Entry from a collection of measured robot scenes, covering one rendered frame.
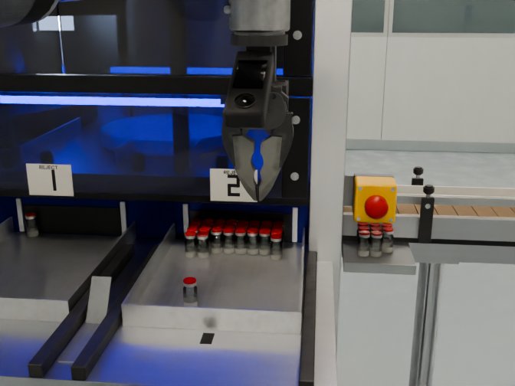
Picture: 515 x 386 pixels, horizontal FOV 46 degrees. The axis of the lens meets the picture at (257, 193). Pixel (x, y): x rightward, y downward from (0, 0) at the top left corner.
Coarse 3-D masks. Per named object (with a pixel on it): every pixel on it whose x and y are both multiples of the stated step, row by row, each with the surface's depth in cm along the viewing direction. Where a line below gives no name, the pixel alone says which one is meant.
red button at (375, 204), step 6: (372, 198) 104; (378, 198) 104; (384, 198) 105; (366, 204) 105; (372, 204) 104; (378, 204) 104; (384, 204) 104; (366, 210) 105; (372, 210) 104; (378, 210) 104; (384, 210) 104; (372, 216) 105; (378, 216) 105; (384, 216) 105
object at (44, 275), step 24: (0, 240) 120; (24, 240) 121; (48, 240) 121; (72, 240) 121; (96, 240) 121; (120, 240) 113; (0, 264) 110; (24, 264) 110; (48, 264) 110; (72, 264) 110; (96, 264) 110; (0, 288) 101; (24, 288) 101; (48, 288) 101; (72, 288) 101; (0, 312) 91; (24, 312) 91; (48, 312) 91
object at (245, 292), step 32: (160, 256) 110; (224, 256) 114; (256, 256) 114; (288, 256) 114; (160, 288) 101; (224, 288) 101; (256, 288) 101; (288, 288) 101; (128, 320) 89; (160, 320) 89; (192, 320) 88; (224, 320) 88; (256, 320) 87; (288, 320) 87
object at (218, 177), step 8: (216, 168) 108; (216, 176) 109; (224, 176) 109; (256, 176) 108; (216, 184) 109; (224, 184) 109; (240, 184) 109; (216, 192) 110; (224, 192) 110; (232, 192) 109; (240, 192) 109; (216, 200) 110; (224, 200) 110; (232, 200) 110; (240, 200) 110; (248, 200) 110
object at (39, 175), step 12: (36, 168) 112; (48, 168) 112; (60, 168) 111; (36, 180) 113; (48, 180) 112; (60, 180) 112; (36, 192) 113; (48, 192) 113; (60, 192) 113; (72, 192) 113
